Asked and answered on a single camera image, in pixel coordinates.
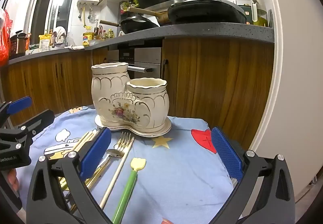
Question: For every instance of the red plastic bag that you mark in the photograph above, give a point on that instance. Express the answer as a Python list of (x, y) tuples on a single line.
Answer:
[(4, 42)]

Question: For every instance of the white dishcloth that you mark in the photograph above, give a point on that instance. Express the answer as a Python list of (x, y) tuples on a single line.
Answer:
[(75, 47)]

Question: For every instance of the green yellow tulip utensil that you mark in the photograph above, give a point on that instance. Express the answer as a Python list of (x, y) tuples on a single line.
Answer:
[(126, 188)]

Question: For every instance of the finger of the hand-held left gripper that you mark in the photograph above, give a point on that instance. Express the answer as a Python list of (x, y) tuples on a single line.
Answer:
[(19, 104), (40, 120)]

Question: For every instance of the grey stone kitchen countertop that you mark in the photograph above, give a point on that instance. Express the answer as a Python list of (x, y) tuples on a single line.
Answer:
[(201, 30)]

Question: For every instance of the dark green appliance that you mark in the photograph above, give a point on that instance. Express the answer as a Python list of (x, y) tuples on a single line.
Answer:
[(246, 13)]

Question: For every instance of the gold metal fork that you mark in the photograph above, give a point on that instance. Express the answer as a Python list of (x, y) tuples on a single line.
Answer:
[(123, 141), (126, 147)]

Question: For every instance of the clear glass bowl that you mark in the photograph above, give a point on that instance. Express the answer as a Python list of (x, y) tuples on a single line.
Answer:
[(94, 42)]

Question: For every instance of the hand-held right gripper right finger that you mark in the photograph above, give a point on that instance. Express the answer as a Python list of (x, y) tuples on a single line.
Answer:
[(227, 155)]

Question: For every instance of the large black lidded pan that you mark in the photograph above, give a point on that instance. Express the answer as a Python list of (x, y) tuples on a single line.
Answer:
[(207, 13)]

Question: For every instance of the steel built-in oven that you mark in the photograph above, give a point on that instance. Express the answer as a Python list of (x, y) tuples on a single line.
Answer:
[(146, 58)]

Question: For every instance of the row of sauce bottles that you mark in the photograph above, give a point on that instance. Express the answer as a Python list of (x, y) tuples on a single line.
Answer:
[(104, 34)]

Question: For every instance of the yellow cooking oil bottle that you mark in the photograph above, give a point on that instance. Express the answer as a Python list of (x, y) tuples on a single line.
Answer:
[(87, 39)]

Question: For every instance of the blue cartoon printed cloth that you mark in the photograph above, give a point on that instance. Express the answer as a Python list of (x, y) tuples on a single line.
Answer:
[(181, 176)]

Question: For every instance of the white cloth over faucet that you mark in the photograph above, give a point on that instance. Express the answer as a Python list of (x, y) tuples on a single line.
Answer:
[(60, 33)]

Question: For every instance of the yellow food packet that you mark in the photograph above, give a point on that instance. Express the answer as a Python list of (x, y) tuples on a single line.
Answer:
[(44, 42)]

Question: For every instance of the wooden base cabinet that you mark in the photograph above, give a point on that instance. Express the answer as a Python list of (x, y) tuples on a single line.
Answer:
[(214, 82), (50, 80)]

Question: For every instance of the dark cooker pot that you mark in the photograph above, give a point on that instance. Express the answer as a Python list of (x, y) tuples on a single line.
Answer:
[(19, 43)]

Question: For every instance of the white door frame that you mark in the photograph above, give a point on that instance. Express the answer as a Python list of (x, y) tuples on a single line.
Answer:
[(285, 87)]

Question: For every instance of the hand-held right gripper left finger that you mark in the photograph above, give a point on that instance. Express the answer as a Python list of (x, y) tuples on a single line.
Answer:
[(97, 150)]

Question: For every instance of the white-capped oil dispenser bottle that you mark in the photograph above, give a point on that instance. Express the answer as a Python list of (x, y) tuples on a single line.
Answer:
[(257, 1)]

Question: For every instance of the person's left hand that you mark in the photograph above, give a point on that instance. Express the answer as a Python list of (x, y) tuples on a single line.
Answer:
[(13, 179)]

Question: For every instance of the wooden chopstick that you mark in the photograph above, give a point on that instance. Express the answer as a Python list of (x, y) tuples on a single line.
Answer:
[(89, 139), (82, 140), (114, 178)]

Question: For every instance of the glass sliding window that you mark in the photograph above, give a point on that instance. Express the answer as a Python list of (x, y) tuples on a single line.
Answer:
[(50, 4)]

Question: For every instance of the cream floral ceramic utensil holder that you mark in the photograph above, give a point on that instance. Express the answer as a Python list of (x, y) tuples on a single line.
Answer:
[(151, 102)]

